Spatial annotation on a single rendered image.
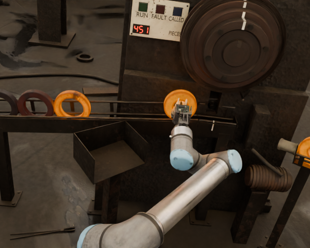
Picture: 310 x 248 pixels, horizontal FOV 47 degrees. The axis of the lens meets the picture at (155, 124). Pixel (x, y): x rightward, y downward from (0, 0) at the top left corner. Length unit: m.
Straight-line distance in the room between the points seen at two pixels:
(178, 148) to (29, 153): 1.49
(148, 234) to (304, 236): 1.57
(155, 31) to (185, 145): 0.61
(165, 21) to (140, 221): 1.01
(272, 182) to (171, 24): 0.93
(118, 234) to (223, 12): 1.00
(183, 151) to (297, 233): 1.26
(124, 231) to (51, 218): 1.21
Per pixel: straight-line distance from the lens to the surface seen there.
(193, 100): 1.66
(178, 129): 1.48
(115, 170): 1.60
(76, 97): 1.82
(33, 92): 1.87
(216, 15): 1.59
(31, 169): 2.55
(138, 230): 1.04
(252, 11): 1.61
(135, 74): 1.82
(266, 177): 1.92
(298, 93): 2.00
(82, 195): 2.34
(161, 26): 1.75
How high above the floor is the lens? 1.64
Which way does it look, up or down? 32 degrees down
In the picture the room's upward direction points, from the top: 9 degrees clockwise
